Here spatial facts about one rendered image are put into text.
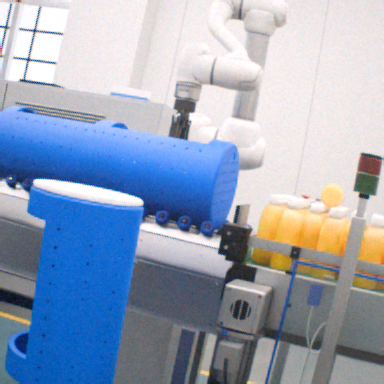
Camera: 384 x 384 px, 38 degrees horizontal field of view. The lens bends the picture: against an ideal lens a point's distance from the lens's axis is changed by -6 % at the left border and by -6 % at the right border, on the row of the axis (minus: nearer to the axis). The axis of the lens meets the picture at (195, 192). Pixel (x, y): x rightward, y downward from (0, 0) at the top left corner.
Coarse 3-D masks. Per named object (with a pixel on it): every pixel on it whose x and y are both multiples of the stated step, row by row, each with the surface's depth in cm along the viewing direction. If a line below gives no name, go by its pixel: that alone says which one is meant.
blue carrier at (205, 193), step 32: (0, 128) 202; (32, 128) 198; (64, 128) 196; (96, 128) 194; (0, 160) 203; (32, 160) 197; (64, 160) 192; (96, 160) 188; (128, 160) 185; (160, 160) 182; (192, 160) 180; (224, 160) 182; (128, 192) 187; (160, 192) 183; (192, 192) 179; (224, 192) 189; (192, 224) 189
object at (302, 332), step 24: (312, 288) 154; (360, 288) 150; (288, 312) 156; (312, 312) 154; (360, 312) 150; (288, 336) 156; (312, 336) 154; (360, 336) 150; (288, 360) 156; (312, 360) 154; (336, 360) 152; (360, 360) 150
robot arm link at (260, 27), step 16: (256, 0) 230; (272, 0) 230; (256, 16) 231; (272, 16) 230; (256, 32) 234; (272, 32) 235; (256, 48) 235; (240, 96) 240; (256, 96) 240; (240, 112) 240; (256, 112) 243; (224, 128) 242; (240, 128) 239; (256, 128) 241; (240, 144) 239; (256, 144) 240; (240, 160) 241; (256, 160) 241
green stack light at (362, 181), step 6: (360, 174) 140; (366, 174) 139; (360, 180) 140; (366, 180) 139; (372, 180) 139; (378, 180) 140; (354, 186) 141; (360, 186) 139; (366, 186) 139; (372, 186) 139; (360, 192) 139; (366, 192) 139; (372, 192) 139
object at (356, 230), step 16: (352, 224) 141; (352, 240) 141; (352, 256) 141; (352, 272) 141; (336, 288) 142; (336, 304) 142; (336, 320) 142; (336, 336) 142; (320, 352) 143; (320, 368) 143
